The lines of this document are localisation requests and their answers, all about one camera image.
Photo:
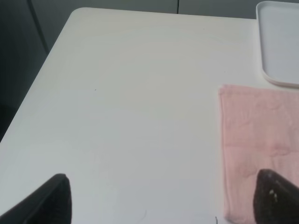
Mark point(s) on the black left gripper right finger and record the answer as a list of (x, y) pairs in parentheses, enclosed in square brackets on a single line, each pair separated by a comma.
[(276, 199)]

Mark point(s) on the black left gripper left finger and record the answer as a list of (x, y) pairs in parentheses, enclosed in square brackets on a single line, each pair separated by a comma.
[(51, 203)]

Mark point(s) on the pink towel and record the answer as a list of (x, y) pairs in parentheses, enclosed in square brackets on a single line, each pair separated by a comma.
[(259, 129)]

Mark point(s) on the white plastic tray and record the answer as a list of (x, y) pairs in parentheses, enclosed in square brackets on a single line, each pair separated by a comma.
[(278, 31)]

